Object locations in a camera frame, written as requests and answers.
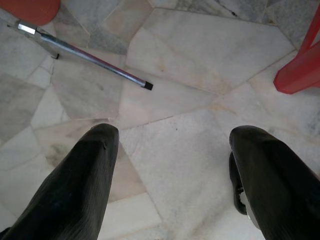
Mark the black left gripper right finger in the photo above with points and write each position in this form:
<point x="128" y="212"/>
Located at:
<point x="275" y="187"/>

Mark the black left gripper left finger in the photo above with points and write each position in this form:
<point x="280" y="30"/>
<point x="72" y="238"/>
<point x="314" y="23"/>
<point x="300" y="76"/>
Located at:
<point x="67" y="190"/>

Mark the red plastic stool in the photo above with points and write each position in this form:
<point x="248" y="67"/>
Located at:
<point x="300" y="75"/>

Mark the silver metal clothes rack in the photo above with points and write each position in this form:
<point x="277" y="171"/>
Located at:
<point x="87" y="56"/>

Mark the red plastic bucket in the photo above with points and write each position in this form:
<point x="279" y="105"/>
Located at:
<point x="25" y="10"/>

